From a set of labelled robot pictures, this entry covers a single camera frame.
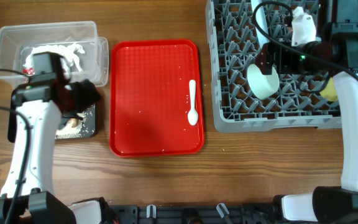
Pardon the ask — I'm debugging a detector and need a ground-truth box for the light green bowl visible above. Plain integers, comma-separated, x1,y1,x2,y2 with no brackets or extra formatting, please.
247,64,280,100

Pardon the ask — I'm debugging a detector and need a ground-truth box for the brown mushroom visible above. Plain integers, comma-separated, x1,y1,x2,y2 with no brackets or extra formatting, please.
66,118,80,128

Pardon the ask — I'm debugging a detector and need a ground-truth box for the white rice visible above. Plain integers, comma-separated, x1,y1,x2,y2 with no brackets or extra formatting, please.
55,112,96,139

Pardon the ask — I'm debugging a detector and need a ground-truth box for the large light blue plate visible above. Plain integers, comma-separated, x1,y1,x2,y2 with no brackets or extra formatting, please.
251,0,269,47

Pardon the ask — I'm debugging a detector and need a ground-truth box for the white tissue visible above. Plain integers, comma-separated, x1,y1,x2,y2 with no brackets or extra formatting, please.
23,43,85,72

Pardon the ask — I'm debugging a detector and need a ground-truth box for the red snack wrapper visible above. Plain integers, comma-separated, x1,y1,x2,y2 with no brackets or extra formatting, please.
22,66,35,76

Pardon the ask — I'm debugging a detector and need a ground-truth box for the yellow cup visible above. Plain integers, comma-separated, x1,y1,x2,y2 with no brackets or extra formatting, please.
319,78,338,102

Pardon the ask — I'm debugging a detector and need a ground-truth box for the white spoon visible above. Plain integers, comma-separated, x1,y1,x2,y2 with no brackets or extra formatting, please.
188,80,198,126

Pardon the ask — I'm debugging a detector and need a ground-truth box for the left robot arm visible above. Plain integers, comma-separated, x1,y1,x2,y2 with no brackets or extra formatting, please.
0,52,106,223

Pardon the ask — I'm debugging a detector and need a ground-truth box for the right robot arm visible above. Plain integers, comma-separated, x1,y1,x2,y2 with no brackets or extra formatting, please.
255,1,358,223

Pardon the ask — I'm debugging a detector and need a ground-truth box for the grey dishwasher rack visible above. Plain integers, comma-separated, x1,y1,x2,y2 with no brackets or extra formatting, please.
206,0,341,133

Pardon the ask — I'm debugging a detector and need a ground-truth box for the black tray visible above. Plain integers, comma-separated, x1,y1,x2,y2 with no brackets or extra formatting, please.
7,100,96,149

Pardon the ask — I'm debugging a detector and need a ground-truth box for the red serving tray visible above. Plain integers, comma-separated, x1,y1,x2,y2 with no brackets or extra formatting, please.
109,39,205,157

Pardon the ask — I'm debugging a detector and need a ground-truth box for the clear plastic bin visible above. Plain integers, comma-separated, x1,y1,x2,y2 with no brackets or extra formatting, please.
0,21,109,87

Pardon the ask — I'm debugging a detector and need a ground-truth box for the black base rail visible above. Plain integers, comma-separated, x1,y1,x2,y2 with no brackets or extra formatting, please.
102,203,289,224

